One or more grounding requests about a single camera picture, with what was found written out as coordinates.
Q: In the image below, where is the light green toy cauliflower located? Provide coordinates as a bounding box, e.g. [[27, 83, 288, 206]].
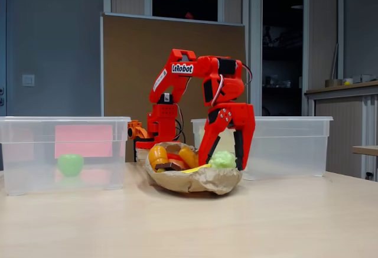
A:
[[208, 151, 237, 169]]

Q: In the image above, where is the orange toy waffle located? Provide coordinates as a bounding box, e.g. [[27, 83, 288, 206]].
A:
[[178, 146, 200, 169]]

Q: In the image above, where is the red toy chili pepper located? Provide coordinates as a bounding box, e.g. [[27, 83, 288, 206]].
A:
[[167, 152, 191, 170]]

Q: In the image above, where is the orange toy croissant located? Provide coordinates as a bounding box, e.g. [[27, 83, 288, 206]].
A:
[[148, 145, 168, 172]]

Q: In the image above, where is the green toy apple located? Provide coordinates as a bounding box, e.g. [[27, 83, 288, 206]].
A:
[[57, 154, 84, 178]]

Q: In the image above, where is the yellow-green paper label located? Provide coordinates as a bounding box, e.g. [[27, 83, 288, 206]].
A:
[[199, 123, 249, 153]]

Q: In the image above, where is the clear plastic bin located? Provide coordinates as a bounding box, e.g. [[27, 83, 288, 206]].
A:
[[0, 116, 132, 196], [191, 116, 334, 181]]

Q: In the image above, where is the pink paper label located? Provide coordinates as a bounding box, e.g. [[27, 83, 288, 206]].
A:
[[54, 124, 114, 159]]

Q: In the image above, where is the yellow toy banana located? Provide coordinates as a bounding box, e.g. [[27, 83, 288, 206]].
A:
[[184, 163, 212, 174]]

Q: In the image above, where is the brown toy chocolate bar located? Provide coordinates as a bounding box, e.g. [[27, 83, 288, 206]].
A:
[[154, 162, 184, 172]]

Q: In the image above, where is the crumpled brown paper bag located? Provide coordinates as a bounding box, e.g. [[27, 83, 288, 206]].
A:
[[144, 141, 243, 195]]

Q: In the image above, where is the wooden base block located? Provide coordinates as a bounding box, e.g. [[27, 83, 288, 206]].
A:
[[135, 148, 154, 163]]

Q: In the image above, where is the grey cabinet with wooden top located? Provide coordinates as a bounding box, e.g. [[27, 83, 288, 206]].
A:
[[304, 80, 378, 181]]

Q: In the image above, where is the brown pinboard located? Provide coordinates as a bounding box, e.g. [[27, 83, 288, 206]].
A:
[[100, 12, 248, 163]]

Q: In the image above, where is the wooden side table edge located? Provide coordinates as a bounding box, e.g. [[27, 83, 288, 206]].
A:
[[351, 145, 378, 156]]

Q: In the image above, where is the black base cable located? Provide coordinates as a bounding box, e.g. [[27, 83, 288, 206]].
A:
[[174, 104, 186, 142]]

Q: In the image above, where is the red white black servo cable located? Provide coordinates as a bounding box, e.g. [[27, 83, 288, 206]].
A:
[[210, 63, 253, 107]]

